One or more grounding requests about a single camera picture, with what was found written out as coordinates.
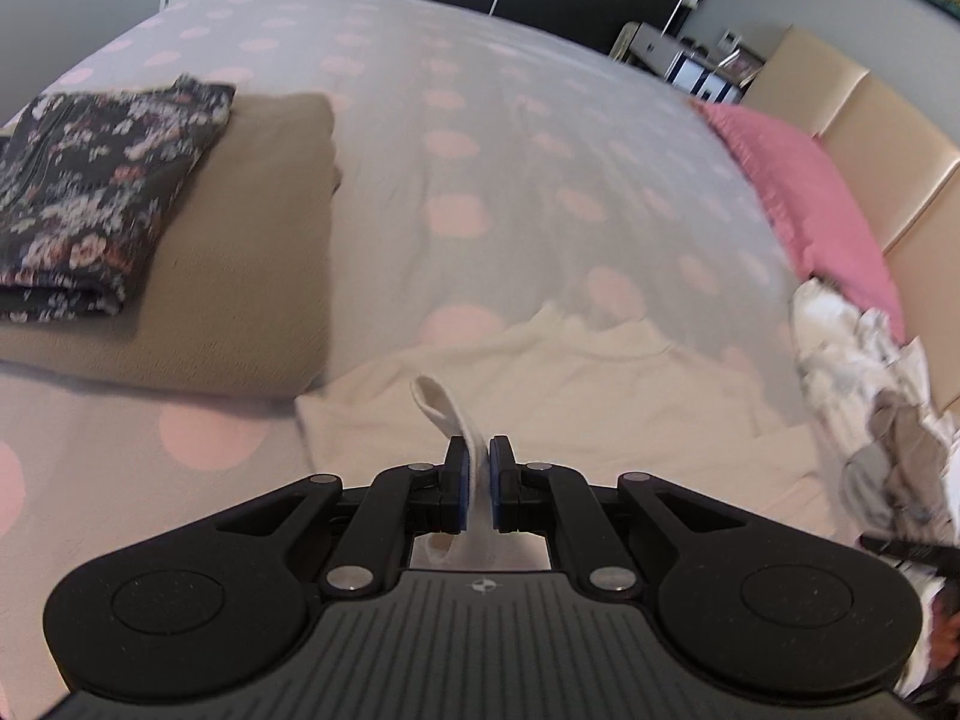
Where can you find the taupe garment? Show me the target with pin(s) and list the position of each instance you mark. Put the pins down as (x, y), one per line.
(911, 457)

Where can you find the folded tan garment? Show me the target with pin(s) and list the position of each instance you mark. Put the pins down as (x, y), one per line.
(247, 277)

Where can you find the small photo frame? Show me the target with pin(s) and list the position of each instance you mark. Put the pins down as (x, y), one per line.
(729, 41)

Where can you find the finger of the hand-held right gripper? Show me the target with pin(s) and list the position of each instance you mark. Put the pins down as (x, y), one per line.
(915, 549)

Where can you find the white nightstand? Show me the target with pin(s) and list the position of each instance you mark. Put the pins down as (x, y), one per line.
(675, 60)

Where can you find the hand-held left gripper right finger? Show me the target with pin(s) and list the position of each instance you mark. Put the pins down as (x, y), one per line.
(498, 487)

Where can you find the white waffle-textured cloth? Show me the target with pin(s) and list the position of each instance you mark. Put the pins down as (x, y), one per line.
(840, 360)

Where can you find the folded dark floral garment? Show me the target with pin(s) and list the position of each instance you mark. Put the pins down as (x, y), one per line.
(90, 187)

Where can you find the white shirt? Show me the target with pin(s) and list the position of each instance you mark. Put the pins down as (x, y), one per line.
(934, 382)

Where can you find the grey garment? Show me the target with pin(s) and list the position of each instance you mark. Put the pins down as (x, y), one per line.
(859, 491)

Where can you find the bed with pink-dotted grey sheet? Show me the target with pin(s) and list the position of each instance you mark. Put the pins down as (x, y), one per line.
(487, 127)

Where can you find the beige padded headboard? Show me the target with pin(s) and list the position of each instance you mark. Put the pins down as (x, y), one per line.
(900, 165)

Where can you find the cream turtleneck sweater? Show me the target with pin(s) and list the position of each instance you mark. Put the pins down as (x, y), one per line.
(600, 405)

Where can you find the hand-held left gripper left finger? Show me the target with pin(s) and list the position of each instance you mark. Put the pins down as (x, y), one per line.
(463, 487)

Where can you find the pink pillow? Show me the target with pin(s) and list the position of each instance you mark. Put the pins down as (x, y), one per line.
(810, 195)

